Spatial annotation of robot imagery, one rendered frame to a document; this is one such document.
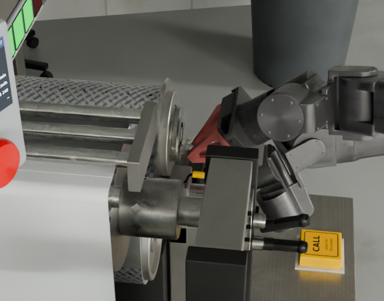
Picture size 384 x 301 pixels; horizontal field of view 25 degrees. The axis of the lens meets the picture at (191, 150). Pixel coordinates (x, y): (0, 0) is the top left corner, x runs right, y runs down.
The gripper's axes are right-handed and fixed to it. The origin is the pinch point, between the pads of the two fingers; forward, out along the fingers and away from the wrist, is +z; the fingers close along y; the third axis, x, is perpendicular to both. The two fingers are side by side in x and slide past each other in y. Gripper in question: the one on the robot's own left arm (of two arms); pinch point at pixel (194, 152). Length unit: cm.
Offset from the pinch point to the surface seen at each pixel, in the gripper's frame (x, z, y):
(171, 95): 7.8, -1.6, 2.7
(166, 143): 5.2, 0.1, -3.3
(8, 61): 41, -26, -49
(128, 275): -1.2, 8.8, -17.0
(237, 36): -102, 93, 240
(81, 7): -55, 149, 248
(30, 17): 15, 34, 44
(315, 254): -36.4, 4.6, 13.1
